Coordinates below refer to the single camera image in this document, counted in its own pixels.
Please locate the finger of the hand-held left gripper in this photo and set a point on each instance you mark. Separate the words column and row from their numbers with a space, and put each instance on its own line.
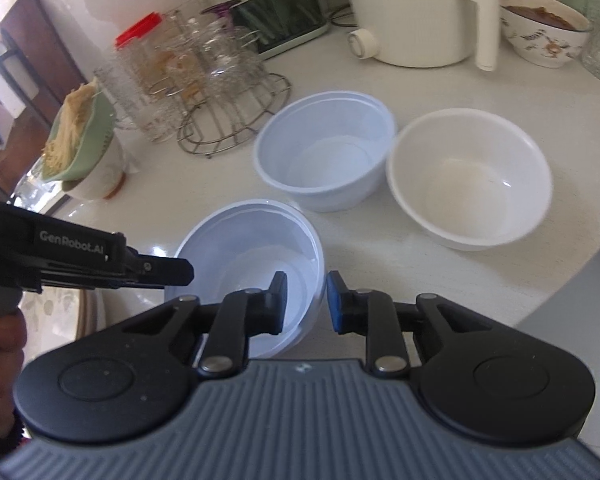
column 170, row 271

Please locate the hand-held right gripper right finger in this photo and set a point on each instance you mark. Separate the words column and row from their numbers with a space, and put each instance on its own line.
column 335, row 300

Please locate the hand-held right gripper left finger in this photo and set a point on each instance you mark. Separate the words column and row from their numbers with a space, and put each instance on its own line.
column 279, row 305

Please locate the pale blue bowl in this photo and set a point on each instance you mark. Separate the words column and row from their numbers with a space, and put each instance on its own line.
column 240, row 245
column 325, row 160

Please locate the plain white bowl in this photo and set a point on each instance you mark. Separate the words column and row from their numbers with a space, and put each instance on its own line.
column 470, row 185

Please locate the person's left hand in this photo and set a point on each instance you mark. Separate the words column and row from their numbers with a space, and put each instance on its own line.
column 2, row 340

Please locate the white bowl with brown foot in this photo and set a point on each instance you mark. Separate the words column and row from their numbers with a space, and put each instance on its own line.
column 100, row 175

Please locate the bundle of dried noodles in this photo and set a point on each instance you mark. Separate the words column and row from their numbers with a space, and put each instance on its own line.
column 70, row 130

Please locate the green square bowl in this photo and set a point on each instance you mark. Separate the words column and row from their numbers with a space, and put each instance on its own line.
column 97, row 135

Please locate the dark wooden cutting board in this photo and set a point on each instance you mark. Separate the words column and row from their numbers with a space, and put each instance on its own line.
column 35, row 40

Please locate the tall clear glass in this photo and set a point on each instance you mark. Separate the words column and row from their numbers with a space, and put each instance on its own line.
column 205, row 40

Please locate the red lid plastic jar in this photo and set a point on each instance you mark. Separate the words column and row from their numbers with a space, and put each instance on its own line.
column 140, row 30

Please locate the green chopstick holder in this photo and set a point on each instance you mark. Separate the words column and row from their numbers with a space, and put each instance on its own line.
column 285, row 10

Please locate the white electric pot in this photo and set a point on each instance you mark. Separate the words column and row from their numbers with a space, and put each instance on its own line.
column 410, row 20

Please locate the patterned bowl with brown contents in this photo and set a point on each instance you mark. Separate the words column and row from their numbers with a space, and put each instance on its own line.
column 540, row 45

